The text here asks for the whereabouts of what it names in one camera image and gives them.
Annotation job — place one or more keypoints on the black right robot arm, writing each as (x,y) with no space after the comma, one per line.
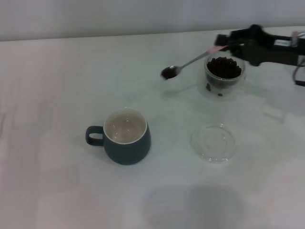
(289,53)

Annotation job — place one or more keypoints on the dark blue ceramic mug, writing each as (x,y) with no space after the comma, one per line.
(128,152)

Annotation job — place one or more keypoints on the clear glass saucer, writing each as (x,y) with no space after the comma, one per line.
(214,152)

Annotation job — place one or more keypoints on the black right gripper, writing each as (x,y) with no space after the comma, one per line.
(258,46)

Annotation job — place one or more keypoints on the clear double-wall glass cup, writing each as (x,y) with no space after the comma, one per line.
(202,91)

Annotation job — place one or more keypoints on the pile of coffee beans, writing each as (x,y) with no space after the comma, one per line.
(224,68)

